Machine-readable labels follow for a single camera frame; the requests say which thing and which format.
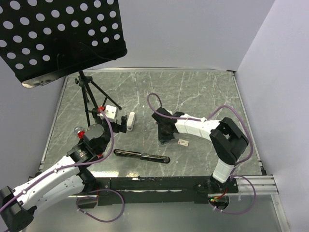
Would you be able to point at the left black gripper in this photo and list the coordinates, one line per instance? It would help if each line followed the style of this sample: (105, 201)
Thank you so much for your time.
(119, 127)

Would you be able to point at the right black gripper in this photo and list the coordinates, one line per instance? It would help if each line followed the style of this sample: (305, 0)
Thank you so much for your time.
(161, 137)

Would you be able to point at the staple tray with staples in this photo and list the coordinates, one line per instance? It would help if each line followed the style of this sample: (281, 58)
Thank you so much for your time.
(161, 143)

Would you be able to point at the black stapler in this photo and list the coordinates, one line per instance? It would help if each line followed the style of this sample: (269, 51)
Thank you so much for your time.
(141, 156)

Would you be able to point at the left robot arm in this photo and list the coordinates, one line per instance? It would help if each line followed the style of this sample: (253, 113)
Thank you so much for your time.
(67, 177)

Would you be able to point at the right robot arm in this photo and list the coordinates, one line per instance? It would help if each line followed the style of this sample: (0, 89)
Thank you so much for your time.
(226, 137)

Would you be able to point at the red cylindrical object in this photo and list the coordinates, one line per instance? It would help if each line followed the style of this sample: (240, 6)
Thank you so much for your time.
(89, 139)

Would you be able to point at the black tripod stand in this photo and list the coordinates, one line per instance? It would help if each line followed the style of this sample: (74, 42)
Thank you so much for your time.
(90, 103)

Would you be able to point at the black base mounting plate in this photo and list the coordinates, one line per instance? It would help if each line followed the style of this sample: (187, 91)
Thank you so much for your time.
(173, 189)

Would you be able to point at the black perforated music stand desk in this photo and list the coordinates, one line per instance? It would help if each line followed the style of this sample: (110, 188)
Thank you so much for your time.
(44, 40)

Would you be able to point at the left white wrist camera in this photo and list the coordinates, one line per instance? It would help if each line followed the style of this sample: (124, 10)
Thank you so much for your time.
(109, 111)

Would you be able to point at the aluminium extrusion rail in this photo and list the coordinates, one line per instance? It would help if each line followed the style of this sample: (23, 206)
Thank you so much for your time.
(250, 185)

